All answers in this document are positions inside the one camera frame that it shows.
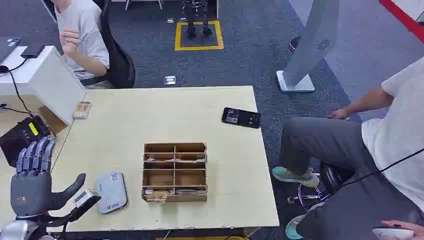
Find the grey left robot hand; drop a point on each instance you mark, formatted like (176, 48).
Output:
(30, 195)

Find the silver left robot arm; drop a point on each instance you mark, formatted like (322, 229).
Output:
(15, 231)

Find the black device with yellow label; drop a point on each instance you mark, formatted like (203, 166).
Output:
(20, 139)

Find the white desk partition box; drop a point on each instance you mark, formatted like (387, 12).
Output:
(49, 79)

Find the brown printed card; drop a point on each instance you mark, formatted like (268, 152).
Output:
(156, 196)

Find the black phone on charger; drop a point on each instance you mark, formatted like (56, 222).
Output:
(32, 51)

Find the wooden card sorting box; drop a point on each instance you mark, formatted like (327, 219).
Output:
(175, 173)

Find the pale cards in box slot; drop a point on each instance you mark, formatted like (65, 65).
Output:
(175, 160)

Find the dark laptop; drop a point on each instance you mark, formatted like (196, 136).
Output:
(7, 47)

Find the black office chair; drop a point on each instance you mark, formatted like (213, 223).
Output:
(119, 63)

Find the person in office chair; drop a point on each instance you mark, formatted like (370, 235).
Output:
(82, 39)

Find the small silver floor socket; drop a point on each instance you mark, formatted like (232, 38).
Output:
(170, 20)

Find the black smartphone with lit screen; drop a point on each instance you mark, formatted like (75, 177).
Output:
(240, 117)

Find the black humanoid robot legs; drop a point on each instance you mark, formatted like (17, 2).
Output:
(197, 16)

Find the black stool with chrome base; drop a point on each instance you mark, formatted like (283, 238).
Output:
(331, 180)

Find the black shoe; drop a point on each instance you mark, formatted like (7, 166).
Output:
(294, 43)

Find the white floor stand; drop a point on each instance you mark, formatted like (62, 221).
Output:
(308, 46)

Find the white hand controller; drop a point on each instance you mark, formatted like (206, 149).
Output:
(392, 234)

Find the person in grey trousers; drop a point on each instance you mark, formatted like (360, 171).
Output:
(391, 139)

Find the red floor strip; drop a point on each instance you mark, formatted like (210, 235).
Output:
(402, 18)

